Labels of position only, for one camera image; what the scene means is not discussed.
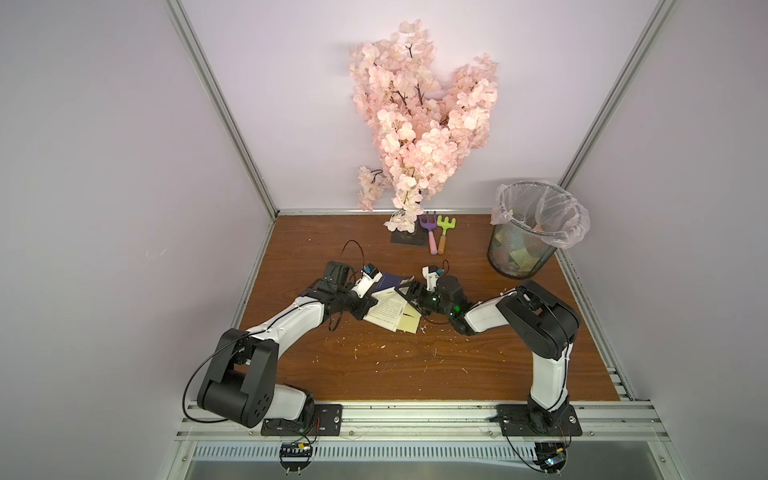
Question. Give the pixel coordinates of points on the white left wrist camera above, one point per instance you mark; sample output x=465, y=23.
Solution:
x=370, y=276

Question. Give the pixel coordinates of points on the purple fork pink handle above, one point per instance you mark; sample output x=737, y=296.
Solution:
x=428, y=221

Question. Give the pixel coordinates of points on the pink cherry blossom tree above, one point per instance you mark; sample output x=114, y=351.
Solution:
x=422, y=130

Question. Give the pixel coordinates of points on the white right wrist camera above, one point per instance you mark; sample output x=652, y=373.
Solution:
x=431, y=275

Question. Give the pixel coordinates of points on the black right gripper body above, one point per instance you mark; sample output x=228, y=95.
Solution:
x=418, y=299

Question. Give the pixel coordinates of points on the yellow sticky note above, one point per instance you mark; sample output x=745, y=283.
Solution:
x=409, y=320

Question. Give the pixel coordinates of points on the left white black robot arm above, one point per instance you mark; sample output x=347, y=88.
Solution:
x=240, y=380

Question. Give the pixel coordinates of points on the green rake wooden handle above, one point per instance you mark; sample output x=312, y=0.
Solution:
x=445, y=223

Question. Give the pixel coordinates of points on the black mesh trash bin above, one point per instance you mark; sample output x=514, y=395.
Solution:
x=515, y=254

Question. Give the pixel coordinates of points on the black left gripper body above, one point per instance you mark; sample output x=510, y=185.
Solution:
x=346, y=301

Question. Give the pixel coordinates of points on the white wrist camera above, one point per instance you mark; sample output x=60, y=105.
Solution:
x=431, y=275
x=370, y=276

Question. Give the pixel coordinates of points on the clear plastic bin liner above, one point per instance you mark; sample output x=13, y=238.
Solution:
x=541, y=209

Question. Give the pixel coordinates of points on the dark blue book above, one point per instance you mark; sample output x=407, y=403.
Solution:
x=390, y=303

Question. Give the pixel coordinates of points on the aluminium front rail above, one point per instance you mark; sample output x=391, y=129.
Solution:
x=475, y=421

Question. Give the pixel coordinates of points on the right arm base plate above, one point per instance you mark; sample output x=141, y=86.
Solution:
x=533, y=421

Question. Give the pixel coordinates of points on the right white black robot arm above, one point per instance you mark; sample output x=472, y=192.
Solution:
x=546, y=325

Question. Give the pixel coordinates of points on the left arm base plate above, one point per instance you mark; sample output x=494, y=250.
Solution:
x=322, y=419

